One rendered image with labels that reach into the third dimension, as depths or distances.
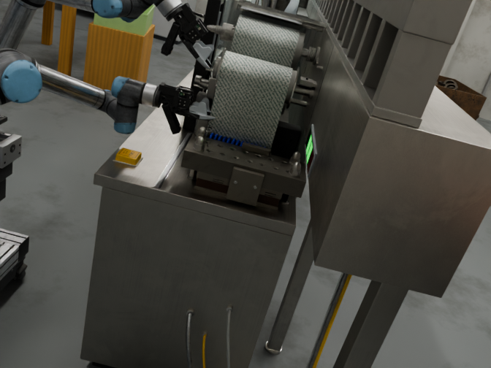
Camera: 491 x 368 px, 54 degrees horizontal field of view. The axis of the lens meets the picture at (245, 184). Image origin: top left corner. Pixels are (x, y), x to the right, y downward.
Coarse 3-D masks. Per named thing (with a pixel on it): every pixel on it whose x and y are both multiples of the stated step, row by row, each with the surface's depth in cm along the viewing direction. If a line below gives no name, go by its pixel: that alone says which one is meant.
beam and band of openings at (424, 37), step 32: (352, 0) 143; (384, 0) 92; (416, 0) 71; (448, 0) 71; (352, 32) 132; (384, 32) 88; (416, 32) 73; (448, 32) 73; (352, 64) 111; (384, 64) 91; (416, 64) 75; (384, 96) 78; (416, 96) 77
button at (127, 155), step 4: (124, 148) 168; (120, 152) 165; (124, 152) 166; (128, 152) 166; (132, 152) 167; (136, 152) 168; (140, 152) 169; (116, 156) 163; (120, 156) 163; (124, 156) 163; (128, 156) 163; (132, 156) 164; (136, 156) 165; (140, 156) 169; (120, 160) 163; (124, 160) 163; (128, 160) 163; (132, 160) 163; (136, 160) 163
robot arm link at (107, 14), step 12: (48, 0) 154; (60, 0) 151; (72, 0) 149; (84, 0) 148; (96, 0) 144; (108, 0) 143; (120, 0) 146; (96, 12) 146; (108, 12) 145; (120, 12) 148
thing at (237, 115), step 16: (224, 96) 165; (240, 96) 164; (256, 96) 164; (224, 112) 167; (240, 112) 166; (256, 112) 166; (272, 112) 165; (208, 128) 170; (224, 128) 169; (240, 128) 169; (256, 128) 168; (272, 128) 168; (256, 144) 171; (272, 144) 170
